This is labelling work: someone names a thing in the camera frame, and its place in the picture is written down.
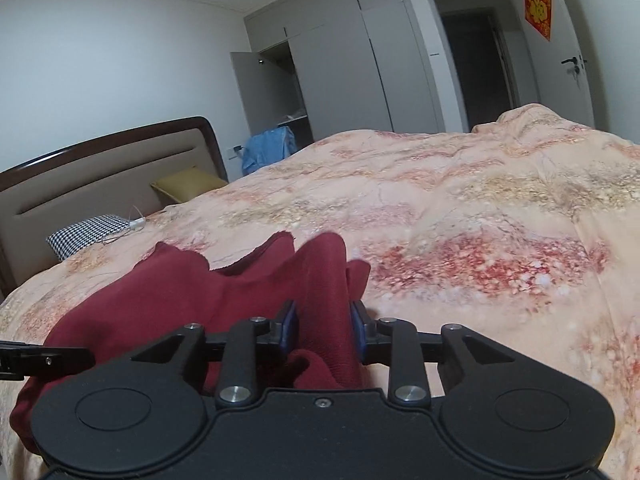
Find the houndstooth pillow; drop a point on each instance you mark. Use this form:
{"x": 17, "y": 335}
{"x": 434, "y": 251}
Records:
{"x": 90, "y": 235}

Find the red door poster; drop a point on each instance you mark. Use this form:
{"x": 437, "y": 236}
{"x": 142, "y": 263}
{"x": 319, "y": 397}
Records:
{"x": 537, "y": 7}

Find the brown padded headboard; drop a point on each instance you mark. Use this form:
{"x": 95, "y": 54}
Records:
{"x": 100, "y": 180}

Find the white room door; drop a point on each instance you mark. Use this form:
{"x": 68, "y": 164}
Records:
{"x": 545, "y": 80}

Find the dark red shirt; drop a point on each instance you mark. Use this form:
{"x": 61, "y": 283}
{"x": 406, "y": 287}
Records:
{"x": 150, "y": 290}

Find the blue cloth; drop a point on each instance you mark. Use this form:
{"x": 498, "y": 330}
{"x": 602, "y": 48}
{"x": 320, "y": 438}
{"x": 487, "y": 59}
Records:
{"x": 267, "y": 150}

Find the grey wardrobe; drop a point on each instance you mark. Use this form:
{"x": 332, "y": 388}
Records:
{"x": 340, "y": 70}

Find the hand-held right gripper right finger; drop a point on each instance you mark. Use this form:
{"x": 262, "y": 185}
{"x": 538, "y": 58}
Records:
{"x": 356, "y": 336}

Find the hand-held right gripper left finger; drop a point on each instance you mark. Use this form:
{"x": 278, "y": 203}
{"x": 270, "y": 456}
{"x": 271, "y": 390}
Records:
{"x": 289, "y": 331}

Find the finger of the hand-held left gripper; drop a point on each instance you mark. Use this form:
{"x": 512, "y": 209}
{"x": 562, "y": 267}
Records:
{"x": 45, "y": 360}

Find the floral peach blanket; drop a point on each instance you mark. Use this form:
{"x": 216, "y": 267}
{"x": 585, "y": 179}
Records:
{"x": 475, "y": 210}

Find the yellow pillow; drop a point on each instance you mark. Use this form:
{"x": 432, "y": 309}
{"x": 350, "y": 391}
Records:
{"x": 190, "y": 185}

